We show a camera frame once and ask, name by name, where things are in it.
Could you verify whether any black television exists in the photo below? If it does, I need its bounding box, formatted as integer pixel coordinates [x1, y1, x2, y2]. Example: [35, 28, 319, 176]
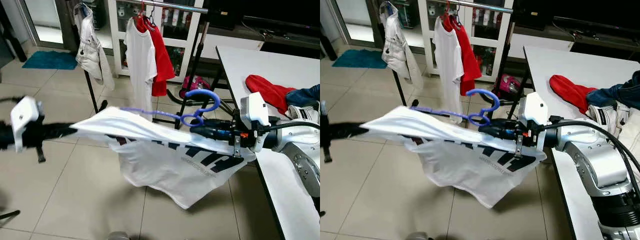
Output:
[202, 0, 321, 31]
[512, 0, 640, 28]

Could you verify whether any chrome and black clothes rack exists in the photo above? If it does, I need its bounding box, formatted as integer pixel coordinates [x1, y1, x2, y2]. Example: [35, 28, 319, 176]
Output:
[382, 0, 526, 116]
[75, 0, 223, 117]

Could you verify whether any glass sliding door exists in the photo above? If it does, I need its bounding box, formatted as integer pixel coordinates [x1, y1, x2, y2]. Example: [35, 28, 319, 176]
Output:
[334, 0, 376, 46]
[22, 0, 68, 48]

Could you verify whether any teal floor mat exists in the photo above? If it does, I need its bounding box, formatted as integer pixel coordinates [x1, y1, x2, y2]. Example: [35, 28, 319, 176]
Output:
[331, 49, 388, 69]
[21, 50, 79, 71]

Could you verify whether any blue garment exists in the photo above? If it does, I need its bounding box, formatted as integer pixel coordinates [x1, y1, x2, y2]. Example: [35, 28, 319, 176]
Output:
[285, 84, 321, 108]
[586, 70, 640, 111]

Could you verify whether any red garment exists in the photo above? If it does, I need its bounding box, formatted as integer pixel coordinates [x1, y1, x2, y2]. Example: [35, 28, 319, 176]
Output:
[549, 74, 598, 115]
[245, 74, 297, 115]

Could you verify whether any plain white T-shirt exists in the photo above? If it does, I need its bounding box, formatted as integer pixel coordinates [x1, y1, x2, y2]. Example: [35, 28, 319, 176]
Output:
[123, 16, 158, 122]
[432, 16, 466, 123]

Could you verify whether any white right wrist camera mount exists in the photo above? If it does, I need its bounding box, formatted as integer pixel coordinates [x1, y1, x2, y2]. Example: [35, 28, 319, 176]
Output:
[240, 91, 272, 153]
[517, 91, 550, 153]

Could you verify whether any purple plastic hanger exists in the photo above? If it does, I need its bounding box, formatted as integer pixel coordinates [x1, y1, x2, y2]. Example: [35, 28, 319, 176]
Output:
[410, 88, 501, 127]
[120, 88, 221, 127]

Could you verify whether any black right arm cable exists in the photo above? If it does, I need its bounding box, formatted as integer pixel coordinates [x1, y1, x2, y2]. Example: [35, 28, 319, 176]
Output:
[267, 119, 321, 132]
[547, 116, 640, 201]

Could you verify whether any red T-shirt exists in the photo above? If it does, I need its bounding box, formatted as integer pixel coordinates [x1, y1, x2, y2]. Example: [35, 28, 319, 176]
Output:
[440, 15, 483, 96]
[137, 15, 177, 97]

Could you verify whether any white TV console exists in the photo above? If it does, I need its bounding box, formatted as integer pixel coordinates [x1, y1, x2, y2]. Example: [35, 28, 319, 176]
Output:
[200, 22, 321, 53]
[510, 17, 640, 53]

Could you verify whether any white printed T-shirt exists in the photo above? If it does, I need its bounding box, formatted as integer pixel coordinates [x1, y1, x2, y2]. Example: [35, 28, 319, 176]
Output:
[70, 106, 257, 210]
[361, 105, 547, 209]

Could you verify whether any grey curtain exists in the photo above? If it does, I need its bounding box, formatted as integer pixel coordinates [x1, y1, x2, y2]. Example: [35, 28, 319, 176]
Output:
[367, 0, 388, 46]
[54, 0, 83, 48]

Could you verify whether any pink vacuum cleaner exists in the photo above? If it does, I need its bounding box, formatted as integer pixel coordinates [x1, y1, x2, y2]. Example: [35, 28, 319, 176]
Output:
[496, 73, 523, 96]
[181, 75, 211, 99]

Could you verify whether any beige jacket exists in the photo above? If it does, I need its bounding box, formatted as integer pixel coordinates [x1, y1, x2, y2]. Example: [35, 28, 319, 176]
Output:
[75, 2, 116, 91]
[381, 1, 423, 91]

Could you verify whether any white glass-door cabinet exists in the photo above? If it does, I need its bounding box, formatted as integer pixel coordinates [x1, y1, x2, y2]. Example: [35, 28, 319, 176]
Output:
[417, 0, 513, 83]
[107, 0, 208, 83]

